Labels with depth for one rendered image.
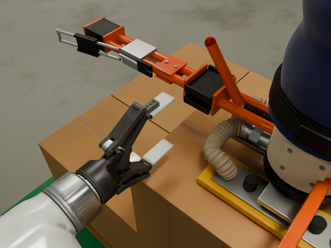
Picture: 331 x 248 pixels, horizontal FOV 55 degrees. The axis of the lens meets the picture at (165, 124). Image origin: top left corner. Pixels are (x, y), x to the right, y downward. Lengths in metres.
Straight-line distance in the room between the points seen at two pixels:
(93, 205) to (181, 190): 0.24
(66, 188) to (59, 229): 0.06
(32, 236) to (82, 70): 2.21
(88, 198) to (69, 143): 0.85
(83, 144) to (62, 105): 1.05
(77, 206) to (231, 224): 0.31
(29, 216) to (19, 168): 1.58
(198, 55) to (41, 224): 1.42
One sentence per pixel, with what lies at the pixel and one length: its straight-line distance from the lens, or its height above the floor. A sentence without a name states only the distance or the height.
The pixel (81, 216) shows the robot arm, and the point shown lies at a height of 1.09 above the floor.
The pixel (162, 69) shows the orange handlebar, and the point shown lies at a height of 1.09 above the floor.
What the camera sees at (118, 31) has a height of 1.09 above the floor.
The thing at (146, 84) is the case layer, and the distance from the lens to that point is 1.57.
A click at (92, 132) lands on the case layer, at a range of 1.37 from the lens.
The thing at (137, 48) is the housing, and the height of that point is 1.09.
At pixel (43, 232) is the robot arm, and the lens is 0.50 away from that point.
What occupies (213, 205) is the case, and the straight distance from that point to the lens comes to 0.69.
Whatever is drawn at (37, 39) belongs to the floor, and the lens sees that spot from 3.14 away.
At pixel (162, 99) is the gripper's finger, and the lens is 0.59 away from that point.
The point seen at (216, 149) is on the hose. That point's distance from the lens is 0.67.
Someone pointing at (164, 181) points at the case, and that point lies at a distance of 0.71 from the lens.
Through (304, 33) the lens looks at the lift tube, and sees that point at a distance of 0.49.
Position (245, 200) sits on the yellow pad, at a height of 0.97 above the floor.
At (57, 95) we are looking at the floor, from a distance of 2.45.
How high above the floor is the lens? 1.54
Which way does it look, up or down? 47 degrees down
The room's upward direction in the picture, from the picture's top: straight up
